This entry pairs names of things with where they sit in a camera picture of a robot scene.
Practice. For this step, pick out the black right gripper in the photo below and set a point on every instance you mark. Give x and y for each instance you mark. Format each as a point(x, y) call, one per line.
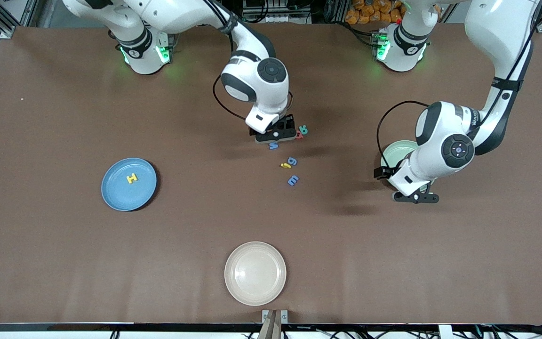
point(286, 124)

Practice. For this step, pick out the black and white control box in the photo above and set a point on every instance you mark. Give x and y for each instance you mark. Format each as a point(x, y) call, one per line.
point(275, 18)

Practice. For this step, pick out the blue foam lowercase letter g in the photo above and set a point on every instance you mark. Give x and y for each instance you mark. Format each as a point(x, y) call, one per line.
point(296, 162)

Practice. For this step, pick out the orange fruit pile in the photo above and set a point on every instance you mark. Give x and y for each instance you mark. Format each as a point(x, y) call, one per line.
point(370, 12)

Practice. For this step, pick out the green round plate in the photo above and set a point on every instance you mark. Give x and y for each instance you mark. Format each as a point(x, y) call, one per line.
point(395, 153)

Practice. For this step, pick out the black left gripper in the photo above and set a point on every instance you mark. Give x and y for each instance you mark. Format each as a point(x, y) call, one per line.
point(380, 172)

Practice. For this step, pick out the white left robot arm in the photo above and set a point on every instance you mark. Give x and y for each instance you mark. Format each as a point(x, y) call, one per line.
point(497, 28)

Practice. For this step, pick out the beige round plate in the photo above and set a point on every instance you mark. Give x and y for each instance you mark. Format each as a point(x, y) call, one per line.
point(255, 273)

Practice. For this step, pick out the blue round plate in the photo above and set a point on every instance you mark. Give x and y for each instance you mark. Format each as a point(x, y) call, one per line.
point(120, 193)

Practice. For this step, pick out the yellow foam letter H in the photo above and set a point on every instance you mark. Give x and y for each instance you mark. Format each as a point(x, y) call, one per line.
point(132, 178)

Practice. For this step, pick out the brown paper table cover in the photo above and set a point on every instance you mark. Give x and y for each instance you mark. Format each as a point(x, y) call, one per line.
point(205, 226)

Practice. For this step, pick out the blue foam lowercase letter m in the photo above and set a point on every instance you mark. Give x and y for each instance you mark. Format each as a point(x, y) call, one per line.
point(293, 180)

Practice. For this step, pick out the grey metal mount bracket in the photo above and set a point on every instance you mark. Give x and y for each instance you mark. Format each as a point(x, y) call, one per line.
point(265, 314)

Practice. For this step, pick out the beige camera pole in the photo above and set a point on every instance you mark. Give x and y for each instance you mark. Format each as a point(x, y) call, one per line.
point(271, 329)

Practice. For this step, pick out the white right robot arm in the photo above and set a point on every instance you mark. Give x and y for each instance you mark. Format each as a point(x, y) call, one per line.
point(177, 14)

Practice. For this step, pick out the teal foam letter R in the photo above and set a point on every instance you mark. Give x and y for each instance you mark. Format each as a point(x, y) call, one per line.
point(303, 130)

